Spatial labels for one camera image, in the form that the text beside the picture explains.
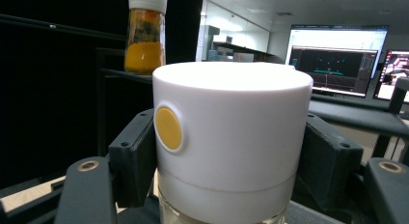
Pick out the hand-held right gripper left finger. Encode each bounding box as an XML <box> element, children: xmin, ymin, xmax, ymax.
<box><xmin>108</xmin><ymin>108</ymin><xmax>159</xmax><ymax>209</ymax></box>

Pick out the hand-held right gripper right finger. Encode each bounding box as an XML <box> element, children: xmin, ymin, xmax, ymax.
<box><xmin>294</xmin><ymin>113</ymin><xmax>365</xmax><ymax>212</ymax></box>

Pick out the black two-tier metal shelf rack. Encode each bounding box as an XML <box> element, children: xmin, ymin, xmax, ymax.
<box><xmin>0</xmin><ymin>13</ymin><xmax>409</xmax><ymax>199</ymax></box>

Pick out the white jar with yellow button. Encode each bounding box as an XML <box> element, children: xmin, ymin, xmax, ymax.
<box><xmin>151</xmin><ymin>61</ymin><xmax>314</xmax><ymax>224</ymax></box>

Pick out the orange spice jar white lid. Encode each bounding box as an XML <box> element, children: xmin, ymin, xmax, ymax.
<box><xmin>123</xmin><ymin>0</ymin><xmax>169</xmax><ymax>75</ymax></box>

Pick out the large computer monitor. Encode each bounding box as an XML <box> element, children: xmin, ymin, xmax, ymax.
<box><xmin>284</xmin><ymin>23</ymin><xmax>391</xmax><ymax>98</ymax></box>

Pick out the small computer monitor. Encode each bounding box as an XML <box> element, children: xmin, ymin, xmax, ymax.
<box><xmin>372</xmin><ymin>49</ymin><xmax>409</xmax><ymax>103</ymax></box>

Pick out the black curtain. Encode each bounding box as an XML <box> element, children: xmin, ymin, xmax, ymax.
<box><xmin>0</xmin><ymin>0</ymin><xmax>205</xmax><ymax>186</ymax></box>

